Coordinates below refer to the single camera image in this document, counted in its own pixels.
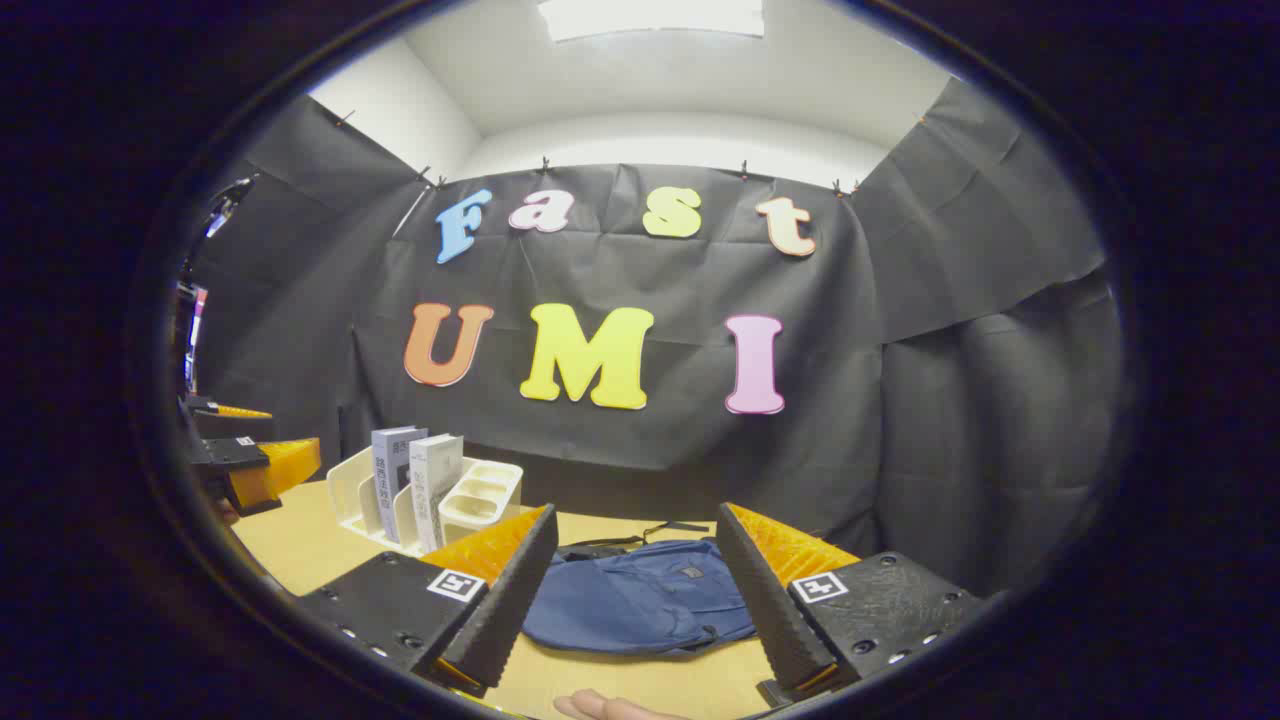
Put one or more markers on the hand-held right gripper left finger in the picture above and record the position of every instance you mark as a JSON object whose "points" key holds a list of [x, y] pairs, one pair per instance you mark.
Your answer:
{"points": [[510, 610]]}

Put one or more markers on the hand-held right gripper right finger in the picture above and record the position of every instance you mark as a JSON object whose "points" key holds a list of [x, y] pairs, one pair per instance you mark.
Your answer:
{"points": [[770, 610]]}

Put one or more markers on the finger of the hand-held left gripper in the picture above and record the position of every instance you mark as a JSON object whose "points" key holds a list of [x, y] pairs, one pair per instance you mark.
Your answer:
{"points": [[285, 462], [230, 422]]}

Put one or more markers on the grey cover book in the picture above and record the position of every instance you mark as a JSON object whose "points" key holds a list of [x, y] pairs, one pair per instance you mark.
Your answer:
{"points": [[385, 480]]}

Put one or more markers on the cream plastic bookshelf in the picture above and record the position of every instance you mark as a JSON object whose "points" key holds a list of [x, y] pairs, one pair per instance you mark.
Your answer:
{"points": [[480, 500]]}

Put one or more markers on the blue schoolbag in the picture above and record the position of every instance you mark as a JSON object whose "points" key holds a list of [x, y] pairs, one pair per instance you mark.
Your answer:
{"points": [[640, 600]]}

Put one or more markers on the white cover book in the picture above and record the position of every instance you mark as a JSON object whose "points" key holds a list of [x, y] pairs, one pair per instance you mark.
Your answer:
{"points": [[430, 490]]}

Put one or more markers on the computer screen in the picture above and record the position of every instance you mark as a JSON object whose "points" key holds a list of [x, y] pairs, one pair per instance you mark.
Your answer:
{"points": [[193, 340]]}

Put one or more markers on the black backdrop cloth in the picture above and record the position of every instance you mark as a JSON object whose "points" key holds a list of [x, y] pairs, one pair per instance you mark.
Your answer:
{"points": [[900, 400]]}

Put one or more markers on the ceiling light panel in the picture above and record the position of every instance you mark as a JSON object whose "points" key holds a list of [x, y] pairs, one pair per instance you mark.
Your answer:
{"points": [[650, 18]]}

